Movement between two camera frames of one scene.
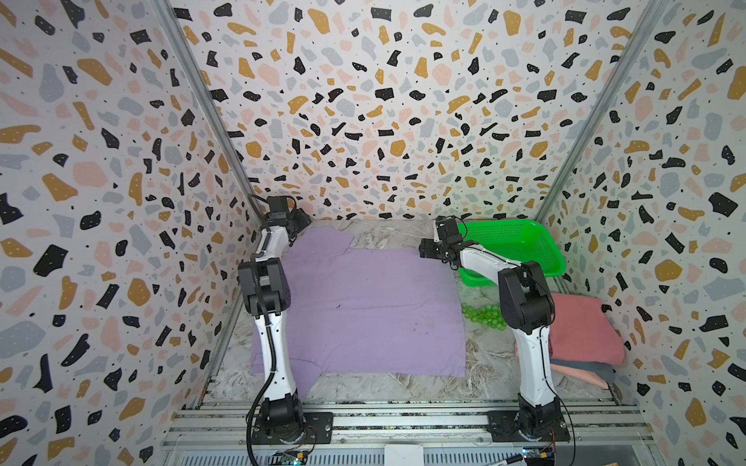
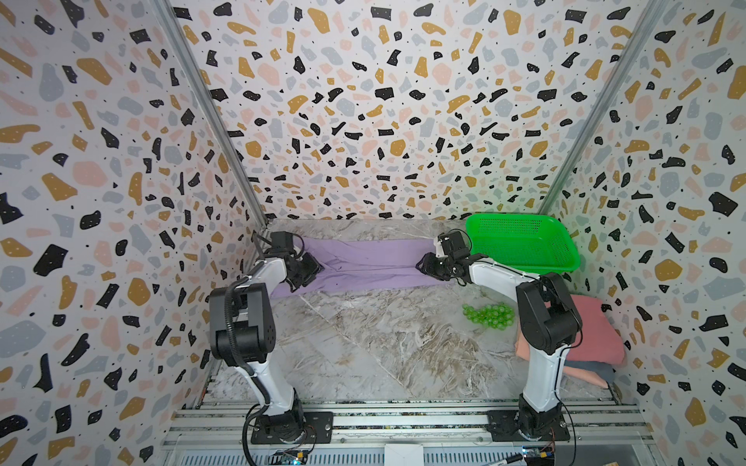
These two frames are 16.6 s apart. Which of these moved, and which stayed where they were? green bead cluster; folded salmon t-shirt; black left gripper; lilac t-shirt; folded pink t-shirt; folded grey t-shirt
Moved: black left gripper; lilac t-shirt
Stayed: folded grey t-shirt; green bead cluster; folded pink t-shirt; folded salmon t-shirt
